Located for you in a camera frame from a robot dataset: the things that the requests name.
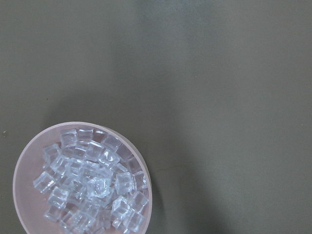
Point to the clear ice cubes pile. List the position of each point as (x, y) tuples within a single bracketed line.
[(94, 183)]

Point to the pink ice bowl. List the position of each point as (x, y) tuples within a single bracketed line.
[(30, 204)]

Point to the brown table mat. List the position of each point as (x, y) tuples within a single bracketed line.
[(215, 94)]

